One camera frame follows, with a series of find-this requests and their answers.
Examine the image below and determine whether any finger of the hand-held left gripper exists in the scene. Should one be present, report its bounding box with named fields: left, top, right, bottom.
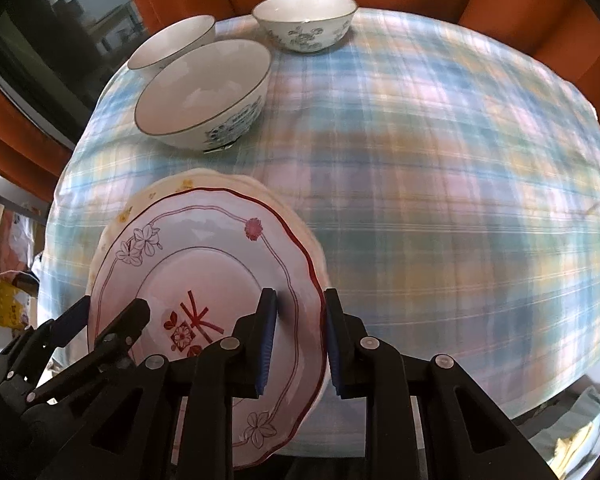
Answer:
left=0, top=296, right=91, bottom=381
left=25, top=299, right=151, bottom=404

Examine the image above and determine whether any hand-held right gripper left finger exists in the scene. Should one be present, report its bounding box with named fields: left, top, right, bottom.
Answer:
left=40, top=287, right=279, bottom=480

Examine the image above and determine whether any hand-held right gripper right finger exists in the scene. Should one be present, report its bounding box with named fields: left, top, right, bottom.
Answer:
left=324, top=288, right=556, bottom=480

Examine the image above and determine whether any small red floral plate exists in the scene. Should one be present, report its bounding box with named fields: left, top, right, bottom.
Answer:
left=87, top=187, right=329, bottom=469

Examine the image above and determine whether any scalloped yellow floral plate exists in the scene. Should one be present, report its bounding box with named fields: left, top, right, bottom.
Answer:
left=87, top=169, right=326, bottom=361

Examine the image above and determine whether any white bowl blue floral print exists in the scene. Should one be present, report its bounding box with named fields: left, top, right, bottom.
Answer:
left=126, top=14, right=217, bottom=79
left=252, top=0, right=359, bottom=54
left=134, top=39, right=273, bottom=154

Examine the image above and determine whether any yellow packet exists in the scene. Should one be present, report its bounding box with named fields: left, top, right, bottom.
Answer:
left=0, top=279, right=32, bottom=332

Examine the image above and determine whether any white plastic bag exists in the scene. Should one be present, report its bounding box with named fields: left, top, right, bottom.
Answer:
left=0, top=207, right=48, bottom=281

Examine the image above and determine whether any plaid tablecloth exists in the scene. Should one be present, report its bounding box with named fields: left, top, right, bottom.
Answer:
left=45, top=7, right=600, bottom=457

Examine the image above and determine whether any grey cloth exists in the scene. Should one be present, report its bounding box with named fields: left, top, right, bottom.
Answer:
left=527, top=385, right=600, bottom=478

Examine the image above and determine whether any dark glass window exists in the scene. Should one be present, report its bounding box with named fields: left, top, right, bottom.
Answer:
left=0, top=0, right=151, bottom=151

